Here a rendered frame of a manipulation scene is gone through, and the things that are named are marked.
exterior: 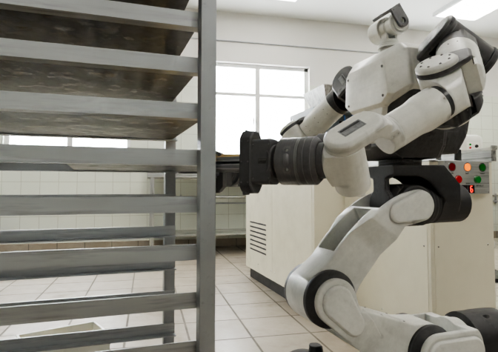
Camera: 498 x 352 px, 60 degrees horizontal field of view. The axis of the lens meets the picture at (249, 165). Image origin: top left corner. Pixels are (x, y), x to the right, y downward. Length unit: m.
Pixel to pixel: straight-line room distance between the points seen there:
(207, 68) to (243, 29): 5.05
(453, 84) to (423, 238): 1.20
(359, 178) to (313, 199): 1.67
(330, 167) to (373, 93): 0.51
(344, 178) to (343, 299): 0.43
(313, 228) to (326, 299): 1.37
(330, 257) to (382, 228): 0.16
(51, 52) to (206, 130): 0.30
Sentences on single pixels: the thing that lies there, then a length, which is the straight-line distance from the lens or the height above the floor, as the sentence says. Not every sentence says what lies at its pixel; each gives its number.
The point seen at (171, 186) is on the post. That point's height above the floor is 0.73.
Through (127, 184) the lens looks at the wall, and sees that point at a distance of 5.38.
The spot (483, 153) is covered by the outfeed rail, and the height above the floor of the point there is 0.87.
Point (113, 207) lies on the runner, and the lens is 0.82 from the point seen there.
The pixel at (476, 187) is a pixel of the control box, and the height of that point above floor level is 0.73.
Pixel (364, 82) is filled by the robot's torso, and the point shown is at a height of 1.02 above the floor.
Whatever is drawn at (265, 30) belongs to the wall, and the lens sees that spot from 5.96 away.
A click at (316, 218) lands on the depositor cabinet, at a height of 0.56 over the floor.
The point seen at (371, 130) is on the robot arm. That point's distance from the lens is 0.74.
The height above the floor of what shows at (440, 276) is 0.36.
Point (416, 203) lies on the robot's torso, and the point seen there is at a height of 0.68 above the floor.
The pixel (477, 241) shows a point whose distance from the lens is 2.12.
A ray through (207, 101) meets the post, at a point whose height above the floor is 0.88.
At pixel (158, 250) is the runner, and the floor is 0.61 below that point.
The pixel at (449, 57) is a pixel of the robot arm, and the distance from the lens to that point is 0.90.
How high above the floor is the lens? 0.72
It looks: 3 degrees up
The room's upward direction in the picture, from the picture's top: straight up
